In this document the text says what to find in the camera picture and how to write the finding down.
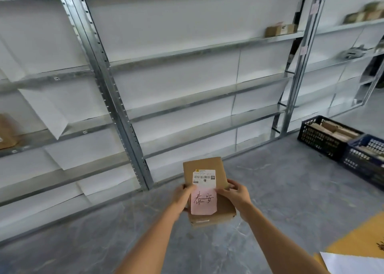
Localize wide metal shelf rack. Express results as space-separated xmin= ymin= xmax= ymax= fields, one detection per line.
xmin=0 ymin=0 xmax=150 ymax=244

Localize narrow metal shelf rack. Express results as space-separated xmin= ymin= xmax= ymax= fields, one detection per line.
xmin=279 ymin=0 xmax=384 ymax=138

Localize cardboard boxes in black crate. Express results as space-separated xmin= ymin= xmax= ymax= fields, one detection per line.
xmin=309 ymin=119 xmax=360 ymax=142

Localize black plastic crate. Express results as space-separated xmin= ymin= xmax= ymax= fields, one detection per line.
xmin=298 ymin=115 xmax=365 ymax=161

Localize brown cardboard parcel box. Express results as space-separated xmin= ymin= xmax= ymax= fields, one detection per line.
xmin=183 ymin=157 xmax=237 ymax=229

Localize person's right hand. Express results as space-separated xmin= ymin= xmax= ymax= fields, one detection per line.
xmin=215 ymin=179 xmax=253 ymax=223

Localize person's right forearm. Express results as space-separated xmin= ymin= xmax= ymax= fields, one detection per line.
xmin=240 ymin=204 xmax=330 ymax=274

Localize yellow cardboard sheet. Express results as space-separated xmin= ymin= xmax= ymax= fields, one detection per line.
xmin=313 ymin=211 xmax=384 ymax=268

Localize galvanized metal shelf rack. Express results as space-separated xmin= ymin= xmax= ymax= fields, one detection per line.
xmin=55 ymin=0 xmax=311 ymax=192

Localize person's left hand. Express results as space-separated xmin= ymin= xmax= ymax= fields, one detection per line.
xmin=169 ymin=183 xmax=197 ymax=222

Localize brown paper bag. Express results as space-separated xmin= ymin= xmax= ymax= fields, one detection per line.
xmin=0 ymin=113 xmax=21 ymax=150

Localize person's left forearm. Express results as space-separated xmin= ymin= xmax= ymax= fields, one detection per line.
xmin=115 ymin=206 xmax=183 ymax=274

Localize cardboard boxes on shelf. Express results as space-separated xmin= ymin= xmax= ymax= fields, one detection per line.
xmin=343 ymin=2 xmax=384 ymax=25

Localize small cardboard box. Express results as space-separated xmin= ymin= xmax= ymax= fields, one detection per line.
xmin=265 ymin=22 xmax=298 ymax=38

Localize blue plastic crate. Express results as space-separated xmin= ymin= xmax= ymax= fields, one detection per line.
xmin=340 ymin=134 xmax=384 ymax=190

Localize pink paper note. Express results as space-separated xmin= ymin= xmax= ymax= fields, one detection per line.
xmin=191 ymin=188 xmax=218 ymax=215

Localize white barcode label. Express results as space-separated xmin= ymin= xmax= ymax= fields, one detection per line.
xmin=193 ymin=169 xmax=216 ymax=190

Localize grey plastic mailer bag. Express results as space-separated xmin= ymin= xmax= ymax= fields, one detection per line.
xmin=339 ymin=44 xmax=372 ymax=60

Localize white paper sheet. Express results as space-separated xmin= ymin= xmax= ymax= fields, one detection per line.
xmin=320 ymin=252 xmax=384 ymax=274

